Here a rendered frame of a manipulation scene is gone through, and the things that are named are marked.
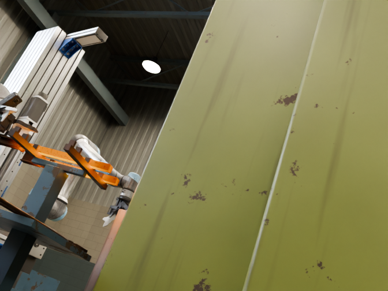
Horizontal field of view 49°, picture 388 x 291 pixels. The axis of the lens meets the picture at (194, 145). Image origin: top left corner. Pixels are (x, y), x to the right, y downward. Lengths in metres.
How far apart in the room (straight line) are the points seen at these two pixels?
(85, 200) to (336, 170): 11.50
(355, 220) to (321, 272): 0.15
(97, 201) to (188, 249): 11.01
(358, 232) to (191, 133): 0.61
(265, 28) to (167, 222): 0.77
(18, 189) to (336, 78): 10.26
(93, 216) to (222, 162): 10.84
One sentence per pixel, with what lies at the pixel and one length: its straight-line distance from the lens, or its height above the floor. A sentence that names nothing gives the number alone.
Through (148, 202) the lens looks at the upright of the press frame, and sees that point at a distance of 1.31.
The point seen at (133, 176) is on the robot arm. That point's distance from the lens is 2.42.
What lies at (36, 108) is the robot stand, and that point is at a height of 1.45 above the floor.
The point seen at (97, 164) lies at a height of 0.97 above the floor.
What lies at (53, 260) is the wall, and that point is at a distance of 12.24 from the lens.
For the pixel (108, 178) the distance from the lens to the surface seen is 1.54.
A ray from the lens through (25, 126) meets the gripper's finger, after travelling 1.74.
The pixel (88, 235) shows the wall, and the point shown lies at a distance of 11.92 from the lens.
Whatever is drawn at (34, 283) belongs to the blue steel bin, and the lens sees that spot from 6.87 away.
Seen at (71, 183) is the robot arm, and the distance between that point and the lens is 2.72.
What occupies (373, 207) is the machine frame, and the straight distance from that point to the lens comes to 1.08.
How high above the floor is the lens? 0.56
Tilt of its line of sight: 24 degrees up
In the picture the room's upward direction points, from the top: 21 degrees clockwise
